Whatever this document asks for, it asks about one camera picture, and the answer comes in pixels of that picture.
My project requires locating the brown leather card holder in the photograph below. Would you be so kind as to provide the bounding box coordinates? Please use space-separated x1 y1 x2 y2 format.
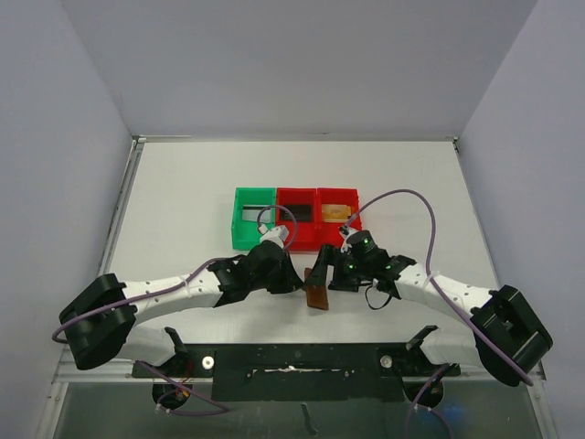
303 267 329 311

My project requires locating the green plastic bin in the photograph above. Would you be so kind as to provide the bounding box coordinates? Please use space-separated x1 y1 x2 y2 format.
231 187 277 251

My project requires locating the red plastic bin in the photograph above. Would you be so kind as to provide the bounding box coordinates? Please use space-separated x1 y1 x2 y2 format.
316 187 360 247
276 187 318 252

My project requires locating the silver credit card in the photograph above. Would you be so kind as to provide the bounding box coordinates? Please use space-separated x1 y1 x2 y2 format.
240 204 272 224

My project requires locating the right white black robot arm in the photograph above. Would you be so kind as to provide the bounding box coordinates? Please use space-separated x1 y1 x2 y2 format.
305 245 553 387

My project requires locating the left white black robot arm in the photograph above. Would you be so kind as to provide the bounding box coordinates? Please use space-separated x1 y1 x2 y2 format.
52 241 303 376

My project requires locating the gold credit card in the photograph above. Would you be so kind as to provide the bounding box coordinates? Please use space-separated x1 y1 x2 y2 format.
321 204 355 223

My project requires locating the black credit card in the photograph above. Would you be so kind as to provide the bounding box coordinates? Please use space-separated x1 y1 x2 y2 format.
281 204 314 222

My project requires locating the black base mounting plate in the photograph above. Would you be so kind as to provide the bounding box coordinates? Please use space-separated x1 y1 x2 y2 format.
159 342 438 402

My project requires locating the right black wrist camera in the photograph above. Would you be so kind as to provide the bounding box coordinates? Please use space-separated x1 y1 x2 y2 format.
345 230 378 259

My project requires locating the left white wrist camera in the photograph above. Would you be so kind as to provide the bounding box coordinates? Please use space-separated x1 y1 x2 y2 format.
259 223 289 248

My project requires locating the aluminium frame rail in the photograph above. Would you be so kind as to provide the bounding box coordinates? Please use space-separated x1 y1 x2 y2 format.
52 356 143 384

